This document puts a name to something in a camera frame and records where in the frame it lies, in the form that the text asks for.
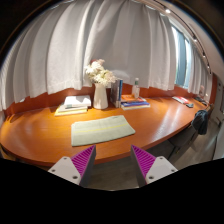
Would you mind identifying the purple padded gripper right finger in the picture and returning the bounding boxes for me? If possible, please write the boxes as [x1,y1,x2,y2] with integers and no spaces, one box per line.
[131,145,177,187]

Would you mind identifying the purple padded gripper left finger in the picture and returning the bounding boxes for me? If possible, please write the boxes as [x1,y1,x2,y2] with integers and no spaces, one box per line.
[49,145,96,187]

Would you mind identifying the light green folded towel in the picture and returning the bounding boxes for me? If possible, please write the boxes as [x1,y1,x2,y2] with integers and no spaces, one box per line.
[71,115,135,146]

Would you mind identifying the grey office chair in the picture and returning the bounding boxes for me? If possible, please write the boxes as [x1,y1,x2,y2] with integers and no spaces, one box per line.
[168,125,197,158]

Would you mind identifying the stack of white books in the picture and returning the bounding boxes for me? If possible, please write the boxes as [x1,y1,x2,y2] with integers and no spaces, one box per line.
[55,95,91,116]

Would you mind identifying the flat stack of colourful books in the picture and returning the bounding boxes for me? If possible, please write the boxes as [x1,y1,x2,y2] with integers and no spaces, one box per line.
[121,95,150,110]

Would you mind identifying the white ceramic vase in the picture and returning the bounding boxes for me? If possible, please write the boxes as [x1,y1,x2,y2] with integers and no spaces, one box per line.
[93,83,108,109]

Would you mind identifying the small dark object on desk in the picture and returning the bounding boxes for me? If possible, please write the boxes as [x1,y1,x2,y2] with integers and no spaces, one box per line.
[186,103,194,108]

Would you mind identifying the red booklet on desk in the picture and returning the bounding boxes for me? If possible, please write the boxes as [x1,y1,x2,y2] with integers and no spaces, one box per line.
[172,96,189,104]

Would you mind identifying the clear plastic water bottle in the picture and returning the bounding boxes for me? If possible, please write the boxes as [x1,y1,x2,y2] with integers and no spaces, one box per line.
[132,78,140,98]

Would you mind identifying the upright blue grey books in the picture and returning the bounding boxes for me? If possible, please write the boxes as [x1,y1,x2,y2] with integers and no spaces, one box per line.
[110,79,123,108]

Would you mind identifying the white flower bouquet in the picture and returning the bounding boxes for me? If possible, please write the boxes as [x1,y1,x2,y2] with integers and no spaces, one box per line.
[85,59,117,87]

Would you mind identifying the white curtain at right window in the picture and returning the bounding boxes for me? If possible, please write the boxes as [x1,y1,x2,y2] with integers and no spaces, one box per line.
[188,45,212,101]

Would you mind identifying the white pleated curtain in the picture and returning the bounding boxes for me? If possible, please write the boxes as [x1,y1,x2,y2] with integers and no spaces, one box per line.
[0,0,176,111]

